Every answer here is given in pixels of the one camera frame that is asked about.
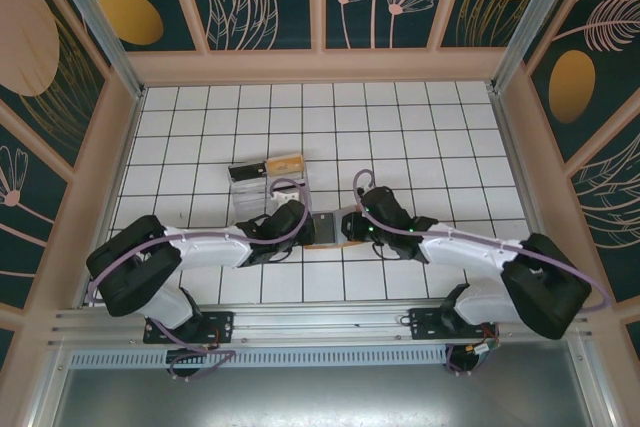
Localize orange cork pad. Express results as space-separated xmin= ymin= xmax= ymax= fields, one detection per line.
xmin=303 ymin=205 xmax=369 ymax=252

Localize gold VIP card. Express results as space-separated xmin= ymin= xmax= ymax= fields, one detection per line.
xmin=266 ymin=154 xmax=305 ymax=178

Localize clear acrylic card organizer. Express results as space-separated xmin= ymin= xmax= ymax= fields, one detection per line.
xmin=227 ymin=150 xmax=314 ymax=222

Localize grey metal panel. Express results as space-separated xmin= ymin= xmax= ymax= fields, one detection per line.
xmin=29 ymin=341 xmax=614 ymax=427

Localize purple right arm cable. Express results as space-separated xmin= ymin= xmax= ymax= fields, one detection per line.
xmin=352 ymin=169 xmax=611 ymax=377

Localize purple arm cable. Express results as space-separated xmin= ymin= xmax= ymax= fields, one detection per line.
xmin=352 ymin=169 xmax=611 ymax=377
xmin=85 ymin=177 xmax=309 ymax=382

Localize aluminium front rail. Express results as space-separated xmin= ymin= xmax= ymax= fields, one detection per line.
xmin=47 ymin=299 xmax=597 ymax=349

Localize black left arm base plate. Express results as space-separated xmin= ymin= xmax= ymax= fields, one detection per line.
xmin=143 ymin=310 xmax=236 ymax=345

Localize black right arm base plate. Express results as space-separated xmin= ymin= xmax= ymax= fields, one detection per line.
xmin=408 ymin=305 xmax=501 ymax=344

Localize slotted grey cable duct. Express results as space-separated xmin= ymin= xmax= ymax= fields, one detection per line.
xmin=68 ymin=349 xmax=450 ymax=369

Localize aluminium side rail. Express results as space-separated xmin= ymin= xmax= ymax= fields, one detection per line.
xmin=487 ymin=84 xmax=569 ymax=301
xmin=74 ymin=89 xmax=147 ymax=309

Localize yellow connector with wires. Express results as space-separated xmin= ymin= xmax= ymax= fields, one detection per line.
xmin=464 ymin=320 xmax=502 ymax=359

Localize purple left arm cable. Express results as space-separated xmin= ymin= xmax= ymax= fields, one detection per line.
xmin=85 ymin=177 xmax=309 ymax=382

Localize aluminium corner post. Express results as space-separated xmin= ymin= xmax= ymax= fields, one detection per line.
xmin=490 ymin=0 xmax=597 ymax=94
xmin=40 ymin=0 xmax=147 ymax=101

